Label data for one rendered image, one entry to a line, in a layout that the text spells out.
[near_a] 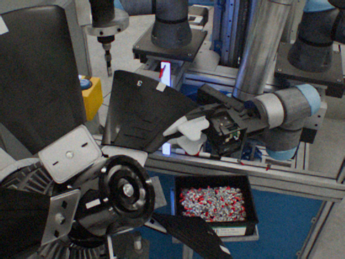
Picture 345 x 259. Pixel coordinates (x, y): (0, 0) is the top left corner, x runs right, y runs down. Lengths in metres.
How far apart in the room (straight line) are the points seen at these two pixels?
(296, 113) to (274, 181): 0.37
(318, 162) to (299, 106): 1.68
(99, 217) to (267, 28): 0.55
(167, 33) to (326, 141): 1.65
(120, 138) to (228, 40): 0.76
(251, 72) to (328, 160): 1.71
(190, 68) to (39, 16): 0.81
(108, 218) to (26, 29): 0.34
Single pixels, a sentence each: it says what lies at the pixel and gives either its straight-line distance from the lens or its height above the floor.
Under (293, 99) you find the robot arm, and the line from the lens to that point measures 0.83.
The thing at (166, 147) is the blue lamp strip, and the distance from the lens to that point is 1.13.
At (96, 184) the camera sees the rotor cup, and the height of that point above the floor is 1.26.
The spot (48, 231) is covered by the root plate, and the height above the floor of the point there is 1.21.
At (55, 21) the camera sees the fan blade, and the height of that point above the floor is 1.41.
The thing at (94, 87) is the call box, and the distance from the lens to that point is 1.09.
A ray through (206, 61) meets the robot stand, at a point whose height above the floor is 0.95.
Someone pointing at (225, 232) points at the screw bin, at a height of 0.83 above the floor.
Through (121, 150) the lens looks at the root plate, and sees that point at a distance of 0.71.
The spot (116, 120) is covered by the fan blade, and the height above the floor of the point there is 1.19.
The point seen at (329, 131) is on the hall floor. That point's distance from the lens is 2.78.
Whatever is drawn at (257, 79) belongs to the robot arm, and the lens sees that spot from 0.90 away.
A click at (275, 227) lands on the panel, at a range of 1.37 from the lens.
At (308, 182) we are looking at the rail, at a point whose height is 0.85.
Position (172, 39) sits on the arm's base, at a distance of 1.32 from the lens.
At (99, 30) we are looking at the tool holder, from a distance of 0.51.
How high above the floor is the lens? 1.68
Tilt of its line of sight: 41 degrees down
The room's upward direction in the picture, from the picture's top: straight up
